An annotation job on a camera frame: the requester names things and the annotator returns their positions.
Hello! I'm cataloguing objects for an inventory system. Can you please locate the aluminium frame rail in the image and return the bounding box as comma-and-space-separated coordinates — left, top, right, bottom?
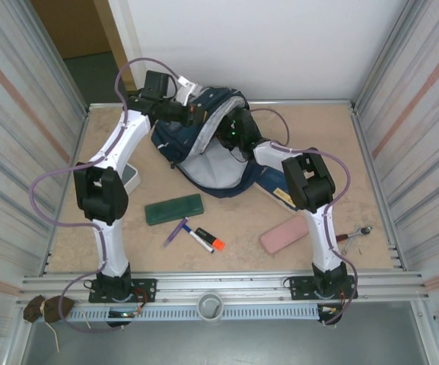
20, 269, 430, 306

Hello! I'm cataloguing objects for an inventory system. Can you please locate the silver ratchet wrench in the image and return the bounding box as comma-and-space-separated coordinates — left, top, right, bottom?
341, 224, 374, 256

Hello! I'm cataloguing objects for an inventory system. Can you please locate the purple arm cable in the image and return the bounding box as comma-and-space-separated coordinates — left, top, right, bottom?
249, 107, 359, 326
30, 56, 185, 335

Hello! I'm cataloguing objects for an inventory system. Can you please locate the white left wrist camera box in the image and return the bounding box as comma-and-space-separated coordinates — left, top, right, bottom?
174, 75, 202, 106

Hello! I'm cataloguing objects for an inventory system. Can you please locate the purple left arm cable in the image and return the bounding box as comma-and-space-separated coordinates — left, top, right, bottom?
30, 56, 185, 335

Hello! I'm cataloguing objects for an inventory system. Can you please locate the green pencil case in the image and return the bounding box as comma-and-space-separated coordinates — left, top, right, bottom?
144, 193, 205, 227

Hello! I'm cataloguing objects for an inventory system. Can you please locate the pink pencil case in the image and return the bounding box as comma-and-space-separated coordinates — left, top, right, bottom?
259, 215, 310, 254

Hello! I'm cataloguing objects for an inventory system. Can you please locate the grey slotted cable duct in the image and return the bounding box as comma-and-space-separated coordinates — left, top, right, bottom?
68, 303, 321, 322

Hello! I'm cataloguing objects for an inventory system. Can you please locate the black and orange highlighter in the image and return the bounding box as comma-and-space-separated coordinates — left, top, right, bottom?
195, 227, 227, 252

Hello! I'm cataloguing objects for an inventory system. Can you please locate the navy blue backpack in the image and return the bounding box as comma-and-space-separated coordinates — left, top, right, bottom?
151, 86, 266, 199

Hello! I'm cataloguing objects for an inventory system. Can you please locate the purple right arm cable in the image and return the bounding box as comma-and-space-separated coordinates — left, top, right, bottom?
249, 107, 359, 326

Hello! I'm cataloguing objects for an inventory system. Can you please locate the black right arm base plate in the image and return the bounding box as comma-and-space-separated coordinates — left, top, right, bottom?
286, 275, 358, 302

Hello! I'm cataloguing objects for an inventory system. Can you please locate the brown wooden door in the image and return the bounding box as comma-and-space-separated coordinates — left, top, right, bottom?
30, 0, 136, 92

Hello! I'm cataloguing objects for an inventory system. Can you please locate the white and grey box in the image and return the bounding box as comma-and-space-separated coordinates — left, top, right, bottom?
122, 163, 142, 193

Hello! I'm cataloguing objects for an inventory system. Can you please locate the purple pen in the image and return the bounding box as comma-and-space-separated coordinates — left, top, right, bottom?
164, 217, 190, 246

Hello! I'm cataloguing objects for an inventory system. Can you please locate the navy book with yellow label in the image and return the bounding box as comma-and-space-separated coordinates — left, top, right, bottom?
256, 167, 301, 212

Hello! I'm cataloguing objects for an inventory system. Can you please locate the brown cloth bundle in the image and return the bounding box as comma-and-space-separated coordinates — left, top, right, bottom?
23, 294, 77, 325

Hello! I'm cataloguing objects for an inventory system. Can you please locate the grey plastic cup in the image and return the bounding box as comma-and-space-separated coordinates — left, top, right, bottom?
196, 290, 225, 325

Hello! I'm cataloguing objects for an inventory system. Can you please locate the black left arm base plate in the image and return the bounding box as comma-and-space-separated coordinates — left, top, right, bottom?
87, 278, 158, 304

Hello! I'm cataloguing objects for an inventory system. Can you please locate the white marker with blue cap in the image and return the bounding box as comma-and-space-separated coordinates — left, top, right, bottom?
187, 229, 216, 255

